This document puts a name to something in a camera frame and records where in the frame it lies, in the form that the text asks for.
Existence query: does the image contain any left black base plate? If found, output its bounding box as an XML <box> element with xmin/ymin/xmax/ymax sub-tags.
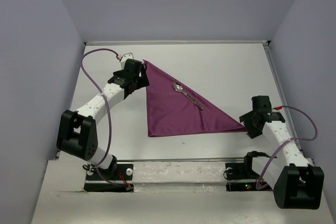
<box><xmin>82</xmin><ymin>162</ymin><xmax>134</xmax><ymax>193</ymax></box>

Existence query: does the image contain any metal spoon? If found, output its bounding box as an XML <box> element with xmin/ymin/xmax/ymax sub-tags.
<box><xmin>173</xmin><ymin>81</ymin><xmax>204</xmax><ymax>110</ymax></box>

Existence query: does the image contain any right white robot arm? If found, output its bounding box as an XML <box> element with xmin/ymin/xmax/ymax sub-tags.
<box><xmin>239</xmin><ymin>95</ymin><xmax>324</xmax><ymax>210</ymax></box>

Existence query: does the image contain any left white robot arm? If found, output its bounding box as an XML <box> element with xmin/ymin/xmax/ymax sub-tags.
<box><xmin>57</xmin><ymin>58</ymin><xmax>149</xmax><ymax>179</ymax></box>

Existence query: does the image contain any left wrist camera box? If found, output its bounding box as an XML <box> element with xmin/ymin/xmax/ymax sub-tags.
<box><xmin>117</xmin><ymin>52</ymin><xmax>134</xmax><ymax>69</ymax></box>

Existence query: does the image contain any purple cloth napkin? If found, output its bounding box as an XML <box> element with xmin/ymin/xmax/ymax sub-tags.
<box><xmin>145</xmin><ymin>61</ymin><xmax>246</xmax><ymax>137</ymax></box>

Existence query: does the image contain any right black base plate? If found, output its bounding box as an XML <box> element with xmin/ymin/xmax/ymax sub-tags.
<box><xmin>223</xmin><ymin>151</ymin><xmax>273</xmax><ymax>191</ymax></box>

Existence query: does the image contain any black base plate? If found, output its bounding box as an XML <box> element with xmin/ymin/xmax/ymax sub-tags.
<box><xmin>223</xmin><ymin>151</ymin><xmax>273</xmax><ymax>191</ymax></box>
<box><xmin>82</xmin><ymin>162</ymin><xmax>134</xmax><ymax>193</ymax></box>

